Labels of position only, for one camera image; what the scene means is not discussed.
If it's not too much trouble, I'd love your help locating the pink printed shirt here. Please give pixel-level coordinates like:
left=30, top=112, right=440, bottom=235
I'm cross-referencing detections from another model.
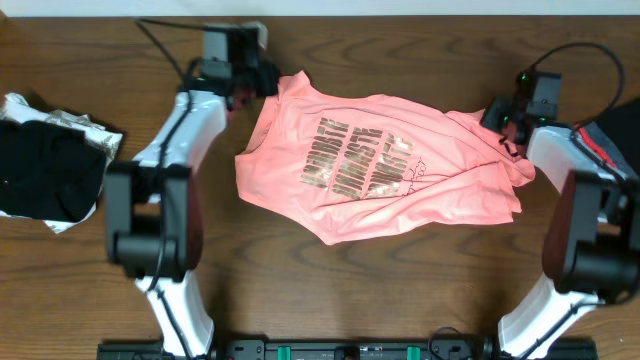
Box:
left=235, top=72, right=535, bottom=245

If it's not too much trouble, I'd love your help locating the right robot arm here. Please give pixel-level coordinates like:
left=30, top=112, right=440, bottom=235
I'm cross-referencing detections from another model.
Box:
left=477, top=67, right=639, bottom=359

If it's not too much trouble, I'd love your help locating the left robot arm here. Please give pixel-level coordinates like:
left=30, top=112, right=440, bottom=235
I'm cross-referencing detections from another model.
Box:
left=97, top=21, right=280, bottom=359

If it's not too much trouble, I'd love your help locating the red grey black garment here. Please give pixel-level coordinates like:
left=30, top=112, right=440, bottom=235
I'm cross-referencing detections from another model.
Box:
left=578, top=98, right=640, bottom=178

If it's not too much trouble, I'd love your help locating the black folded garment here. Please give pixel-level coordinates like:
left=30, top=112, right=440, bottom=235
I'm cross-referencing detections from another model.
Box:
left=1, top=120, right=106, bottom=223

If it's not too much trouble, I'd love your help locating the white patterned garment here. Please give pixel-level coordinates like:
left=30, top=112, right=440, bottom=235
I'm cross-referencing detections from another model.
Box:
left=1, top=93, right=123, bottom=234

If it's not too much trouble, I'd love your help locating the black mounting rail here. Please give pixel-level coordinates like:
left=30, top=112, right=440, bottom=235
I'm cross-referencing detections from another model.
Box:
left=96, top=331, right=599, bottom=360

